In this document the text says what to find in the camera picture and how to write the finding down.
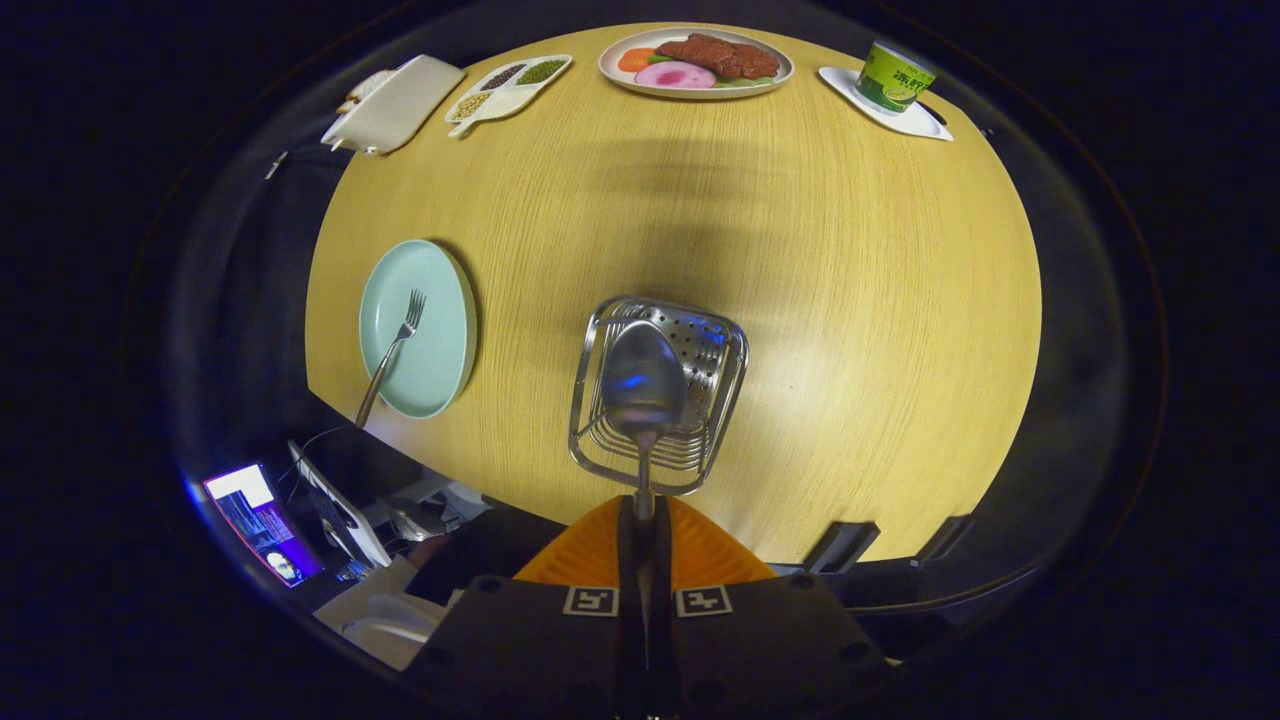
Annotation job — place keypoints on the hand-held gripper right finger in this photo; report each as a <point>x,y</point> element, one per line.
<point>770,640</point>

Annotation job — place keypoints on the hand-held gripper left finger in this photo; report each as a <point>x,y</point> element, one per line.
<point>520,640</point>

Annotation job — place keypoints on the metal spoon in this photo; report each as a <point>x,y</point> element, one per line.
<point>643,380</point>

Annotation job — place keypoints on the metal fork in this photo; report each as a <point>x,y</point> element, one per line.
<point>385,362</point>

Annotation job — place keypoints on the black metal bar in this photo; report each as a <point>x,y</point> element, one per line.
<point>840,548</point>
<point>945,538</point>

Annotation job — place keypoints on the white chair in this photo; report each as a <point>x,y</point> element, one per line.
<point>390,615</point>

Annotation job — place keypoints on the grey white device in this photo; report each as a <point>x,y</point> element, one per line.
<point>430,510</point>

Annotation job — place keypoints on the white laptop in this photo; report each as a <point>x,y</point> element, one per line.
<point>345,515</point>

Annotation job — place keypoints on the lit computer monitor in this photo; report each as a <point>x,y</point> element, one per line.
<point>260,520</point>

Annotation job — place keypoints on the light green plate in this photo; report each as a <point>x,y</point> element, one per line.
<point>435,350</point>

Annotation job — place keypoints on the white clip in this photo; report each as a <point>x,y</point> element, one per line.
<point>275,165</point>

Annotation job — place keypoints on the pile of yellow soybeans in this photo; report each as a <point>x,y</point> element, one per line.
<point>472,105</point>

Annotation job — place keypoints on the white square coaster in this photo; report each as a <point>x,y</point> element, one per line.
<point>915,122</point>

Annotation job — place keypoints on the white divided dish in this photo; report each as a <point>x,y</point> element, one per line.
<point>510,100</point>

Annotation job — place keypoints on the white toaster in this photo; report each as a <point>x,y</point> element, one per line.
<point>400,105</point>

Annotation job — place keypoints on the green lettuce leaf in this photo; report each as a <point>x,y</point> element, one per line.
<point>745,83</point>

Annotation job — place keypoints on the bread slice with brown crust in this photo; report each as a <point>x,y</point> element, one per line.
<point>348,104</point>

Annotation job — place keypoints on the pile of black beans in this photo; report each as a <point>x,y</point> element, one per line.
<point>503,77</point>

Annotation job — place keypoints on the pile of green beans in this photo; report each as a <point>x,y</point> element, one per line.
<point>541,72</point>

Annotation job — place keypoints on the pink ham slice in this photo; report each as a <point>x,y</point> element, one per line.
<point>675,75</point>

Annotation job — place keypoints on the green label drink bottle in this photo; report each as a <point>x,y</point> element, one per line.
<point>893,78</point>

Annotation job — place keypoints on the white bread slice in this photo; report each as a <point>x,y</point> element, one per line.
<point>372,84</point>

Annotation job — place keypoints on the round white food plate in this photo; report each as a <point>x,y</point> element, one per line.
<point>615,72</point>

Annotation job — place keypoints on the brown grilled meat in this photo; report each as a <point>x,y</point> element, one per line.
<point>720,55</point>

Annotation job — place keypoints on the orange carrot slice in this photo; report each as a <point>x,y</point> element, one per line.
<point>635,59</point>

